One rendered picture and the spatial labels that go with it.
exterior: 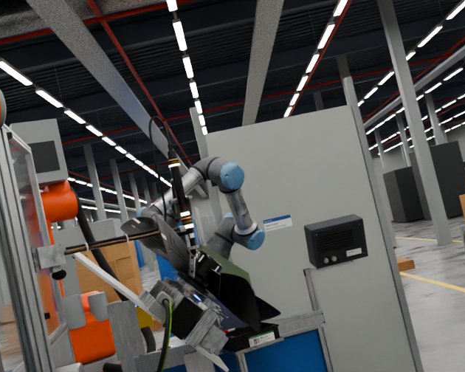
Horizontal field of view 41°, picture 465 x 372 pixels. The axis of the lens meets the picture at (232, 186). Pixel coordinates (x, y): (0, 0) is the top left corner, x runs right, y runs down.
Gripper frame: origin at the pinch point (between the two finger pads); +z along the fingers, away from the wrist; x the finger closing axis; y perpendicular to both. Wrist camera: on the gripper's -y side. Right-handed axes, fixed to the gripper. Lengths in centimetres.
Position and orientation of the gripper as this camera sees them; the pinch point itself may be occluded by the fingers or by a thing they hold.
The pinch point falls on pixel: (181, 198)
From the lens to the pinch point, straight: 249.8
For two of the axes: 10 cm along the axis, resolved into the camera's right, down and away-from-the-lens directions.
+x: -9.6, 2.1, -1.7
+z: 1.5, -1.1, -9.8
